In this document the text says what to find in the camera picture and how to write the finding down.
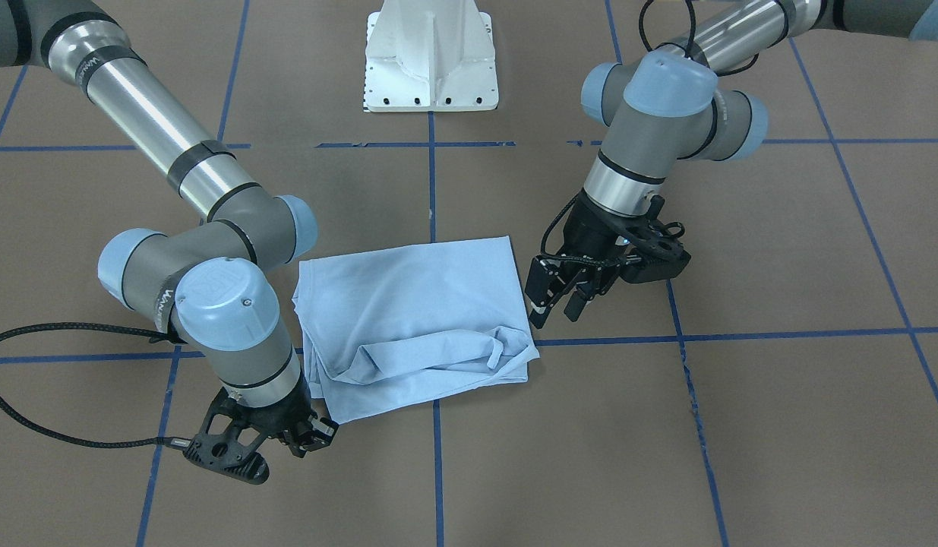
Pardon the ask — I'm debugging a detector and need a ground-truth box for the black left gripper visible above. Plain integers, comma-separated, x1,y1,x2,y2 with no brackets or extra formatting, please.
524,191,636,329

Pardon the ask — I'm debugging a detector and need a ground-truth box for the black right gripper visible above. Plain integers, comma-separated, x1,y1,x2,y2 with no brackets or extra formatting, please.
233,376,340,458

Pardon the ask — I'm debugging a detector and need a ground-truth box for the light blue t-shirt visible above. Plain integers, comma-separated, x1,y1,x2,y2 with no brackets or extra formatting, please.
294,236,539,423

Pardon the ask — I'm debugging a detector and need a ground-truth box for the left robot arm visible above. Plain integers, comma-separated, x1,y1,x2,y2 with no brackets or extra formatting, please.
524,1,938,328

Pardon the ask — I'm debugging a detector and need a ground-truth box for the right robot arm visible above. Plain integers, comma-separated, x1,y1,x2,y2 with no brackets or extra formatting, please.
0,1,336,470

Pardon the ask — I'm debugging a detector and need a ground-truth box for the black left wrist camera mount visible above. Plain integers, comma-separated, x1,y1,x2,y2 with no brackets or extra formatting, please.
618,194,691,284

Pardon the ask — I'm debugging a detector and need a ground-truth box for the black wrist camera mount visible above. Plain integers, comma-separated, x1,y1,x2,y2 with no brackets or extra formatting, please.
183,388,271,485
618,194,691,284

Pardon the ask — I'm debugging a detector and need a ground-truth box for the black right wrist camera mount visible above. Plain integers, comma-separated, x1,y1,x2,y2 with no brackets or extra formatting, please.
183,388,271,485

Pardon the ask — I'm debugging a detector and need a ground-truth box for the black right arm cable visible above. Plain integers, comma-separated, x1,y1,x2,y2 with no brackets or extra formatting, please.
0,323,192,451

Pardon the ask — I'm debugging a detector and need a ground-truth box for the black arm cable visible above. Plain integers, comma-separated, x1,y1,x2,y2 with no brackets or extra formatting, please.
0,323,192,451
541,0,758,255

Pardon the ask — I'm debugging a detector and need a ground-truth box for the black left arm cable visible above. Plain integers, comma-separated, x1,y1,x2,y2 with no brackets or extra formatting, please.
541,0,758,255

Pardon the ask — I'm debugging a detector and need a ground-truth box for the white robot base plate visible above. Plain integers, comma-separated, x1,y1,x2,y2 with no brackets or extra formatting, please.
362,1,500,113

